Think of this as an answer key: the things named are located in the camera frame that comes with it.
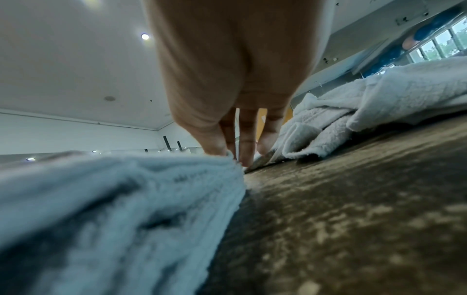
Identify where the white terry towel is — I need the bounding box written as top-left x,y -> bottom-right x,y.
271,92 -> 369,164
346,56 -> 467,133

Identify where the person's blue shirt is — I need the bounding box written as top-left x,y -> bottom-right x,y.
352,11 -> 458,78

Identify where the light blue terry towel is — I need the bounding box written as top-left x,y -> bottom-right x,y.
0,150 -> 247,295

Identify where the window with white frame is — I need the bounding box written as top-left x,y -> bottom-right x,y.
408,17 -> 467,64

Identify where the person's right hand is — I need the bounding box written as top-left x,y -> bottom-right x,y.
142,0 -> 337,168

